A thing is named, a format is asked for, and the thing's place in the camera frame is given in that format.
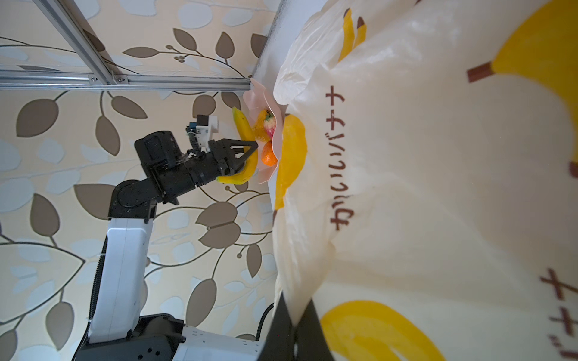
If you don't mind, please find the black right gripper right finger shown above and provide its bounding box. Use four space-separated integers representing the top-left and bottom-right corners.
296 300 334 361

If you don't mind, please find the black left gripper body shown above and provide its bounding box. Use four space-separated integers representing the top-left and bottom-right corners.
134 131 226 203

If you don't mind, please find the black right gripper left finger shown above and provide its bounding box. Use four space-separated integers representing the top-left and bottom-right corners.
257 293 295 361

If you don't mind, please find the orange toy tangerine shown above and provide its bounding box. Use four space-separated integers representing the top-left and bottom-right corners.
261 141 278 167

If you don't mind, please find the banana print plastic bag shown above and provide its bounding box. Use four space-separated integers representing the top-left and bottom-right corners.
274 1 577 360

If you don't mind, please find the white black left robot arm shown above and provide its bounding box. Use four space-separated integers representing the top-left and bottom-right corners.
74 131 262 360

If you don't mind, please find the pink fruit plate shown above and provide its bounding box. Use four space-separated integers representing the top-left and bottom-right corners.
243 78 284 184

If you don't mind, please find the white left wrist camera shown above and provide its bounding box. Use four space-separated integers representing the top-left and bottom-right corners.
186 115 218 153

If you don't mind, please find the aluminium frame rail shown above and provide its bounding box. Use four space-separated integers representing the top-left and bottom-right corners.
1 1 250 93

